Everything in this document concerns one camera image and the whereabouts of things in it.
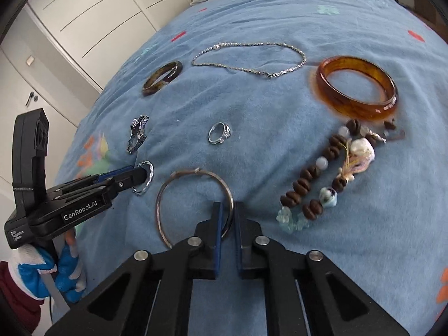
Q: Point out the person's left forearm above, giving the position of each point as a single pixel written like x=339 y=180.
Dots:
x=14 y=301

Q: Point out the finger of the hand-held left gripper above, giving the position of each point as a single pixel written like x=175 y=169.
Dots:
x=131 y=180
x=115 y=173

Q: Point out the white wardrobe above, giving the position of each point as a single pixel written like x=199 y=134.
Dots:
x=105 y=14

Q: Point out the amber bangle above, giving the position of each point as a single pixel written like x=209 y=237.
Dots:
x=350 y=110

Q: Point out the person's left hand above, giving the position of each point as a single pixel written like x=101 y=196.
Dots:
x=66 y=266

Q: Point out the wall light switch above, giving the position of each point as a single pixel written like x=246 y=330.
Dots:
x=31 y=61

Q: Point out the blue printed blanket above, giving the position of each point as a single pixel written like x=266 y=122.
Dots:
x=262 y=105

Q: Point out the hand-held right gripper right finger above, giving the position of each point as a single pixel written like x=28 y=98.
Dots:
x=239 y=232

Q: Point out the thin silver bangle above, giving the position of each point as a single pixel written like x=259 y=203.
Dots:
x=193 y=172

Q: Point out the white door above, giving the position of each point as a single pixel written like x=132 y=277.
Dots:
x=42 y=87

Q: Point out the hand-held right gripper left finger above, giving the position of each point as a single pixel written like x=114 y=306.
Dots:
x=218 y=232

